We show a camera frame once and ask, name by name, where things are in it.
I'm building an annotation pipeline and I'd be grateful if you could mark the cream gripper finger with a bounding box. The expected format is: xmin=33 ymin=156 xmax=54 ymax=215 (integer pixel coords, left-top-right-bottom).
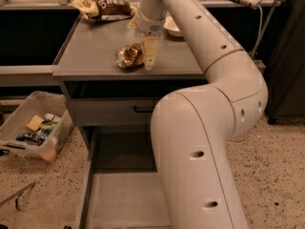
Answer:
xmin=142 ymin=36 xmax=159 ymax=71
xmin=127 ymin=17 xmax=136 ymax=29

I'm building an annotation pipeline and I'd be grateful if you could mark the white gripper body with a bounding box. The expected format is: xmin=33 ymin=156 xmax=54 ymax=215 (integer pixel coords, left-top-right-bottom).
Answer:
xmin=134 ymin=8 xmax=168 ymax=35

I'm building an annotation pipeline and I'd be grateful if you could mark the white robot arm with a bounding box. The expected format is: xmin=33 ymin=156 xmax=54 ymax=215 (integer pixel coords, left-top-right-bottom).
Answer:
xmin=134 ymin=0 xmax=268 ymax=229

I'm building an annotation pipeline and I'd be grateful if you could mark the grey drawer cabinet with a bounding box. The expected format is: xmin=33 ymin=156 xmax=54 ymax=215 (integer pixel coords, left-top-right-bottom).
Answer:
xmin=51 ymin=4 xmax=235 ymax=229

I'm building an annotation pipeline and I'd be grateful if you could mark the closed grey top drawer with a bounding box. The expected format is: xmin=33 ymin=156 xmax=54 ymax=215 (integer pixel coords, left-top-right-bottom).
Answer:
xmin=67 ymin=98 xmax=156 ymax=126

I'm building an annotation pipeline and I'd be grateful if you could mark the white small can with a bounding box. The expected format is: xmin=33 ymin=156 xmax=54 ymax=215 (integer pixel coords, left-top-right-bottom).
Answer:
xmin=44 ymin=113 xmax=60 ymax=122

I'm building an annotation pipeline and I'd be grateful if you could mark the open grey middle drawer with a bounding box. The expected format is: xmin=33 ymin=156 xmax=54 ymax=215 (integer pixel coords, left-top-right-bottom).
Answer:
xmin=75 ymin=127 xmax=172 ymax=229

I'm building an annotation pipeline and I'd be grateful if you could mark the white paper bowl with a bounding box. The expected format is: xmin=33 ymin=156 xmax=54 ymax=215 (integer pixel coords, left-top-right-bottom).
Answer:
xmin=164 ymin=16 xmax=183 ymax=37

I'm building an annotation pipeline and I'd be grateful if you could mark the brown chip bag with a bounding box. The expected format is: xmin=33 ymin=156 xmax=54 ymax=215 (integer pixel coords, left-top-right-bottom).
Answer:
xmin=71 ymin=0 xmax=135 ymax=21

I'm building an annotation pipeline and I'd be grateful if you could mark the clear plastic bin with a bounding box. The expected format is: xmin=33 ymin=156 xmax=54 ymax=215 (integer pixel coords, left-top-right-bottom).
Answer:
xmin=0 ymin=92 xmax=73 ymax=162

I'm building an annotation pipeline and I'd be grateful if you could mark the yellow sponge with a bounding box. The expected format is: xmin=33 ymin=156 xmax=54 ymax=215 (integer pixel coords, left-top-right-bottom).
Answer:
xmin=26 ymin=115 xmax=44 ymax=132

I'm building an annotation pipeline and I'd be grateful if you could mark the blue snack packet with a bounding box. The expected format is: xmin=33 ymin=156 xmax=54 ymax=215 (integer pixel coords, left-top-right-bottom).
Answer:
xmin=15 ymin=129 xmax=51 ymax=145

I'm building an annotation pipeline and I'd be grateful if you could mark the white cable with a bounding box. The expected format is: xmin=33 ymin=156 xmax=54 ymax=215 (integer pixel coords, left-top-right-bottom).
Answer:
xmin=232 ymin=4 xmax=265 ymax=143

